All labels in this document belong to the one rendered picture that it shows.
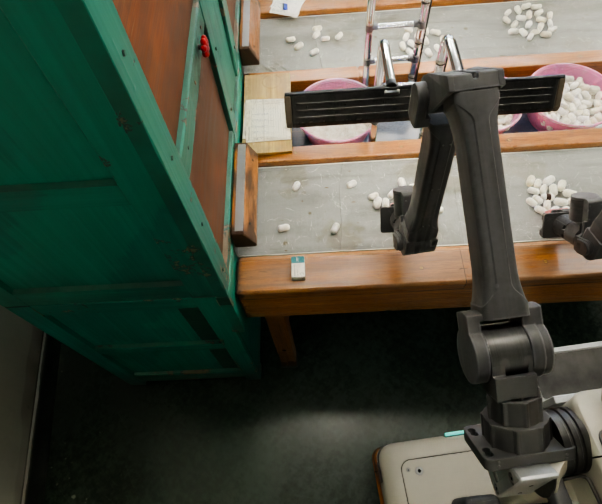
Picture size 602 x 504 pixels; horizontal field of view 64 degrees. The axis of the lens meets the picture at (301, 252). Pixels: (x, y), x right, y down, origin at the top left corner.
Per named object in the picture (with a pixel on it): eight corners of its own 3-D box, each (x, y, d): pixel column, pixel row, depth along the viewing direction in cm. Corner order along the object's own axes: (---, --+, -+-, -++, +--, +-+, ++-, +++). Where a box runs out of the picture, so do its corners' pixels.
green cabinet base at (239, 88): (269, 380, 189) (228, 297, 115) (131, 386, 191) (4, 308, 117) (269, 118, 253) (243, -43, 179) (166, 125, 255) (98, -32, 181)
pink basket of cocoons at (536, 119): (614, 144, 150) (631, 123, 141) (527, 150, 151) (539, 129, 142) (588, 83, 162) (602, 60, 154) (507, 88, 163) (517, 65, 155)
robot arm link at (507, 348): (498, 413, 62) (539, 408, 62) (492, 338, 61) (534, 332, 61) (471, 383, 71) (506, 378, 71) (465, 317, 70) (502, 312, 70)
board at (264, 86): (292, 153, 144) (292, 151, 143) (242, 156, 144) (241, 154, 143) (290, 75, 159) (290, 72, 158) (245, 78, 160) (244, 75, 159)
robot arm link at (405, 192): (397, 253, 103) (437, 248, 103) (394, 201, 99) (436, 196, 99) (385, 235, 114) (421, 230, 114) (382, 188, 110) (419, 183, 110)
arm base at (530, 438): (486, 472, 61) (579, 458, 62) (481, 413, 60) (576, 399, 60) (462, 436, 70) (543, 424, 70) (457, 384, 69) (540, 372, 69)
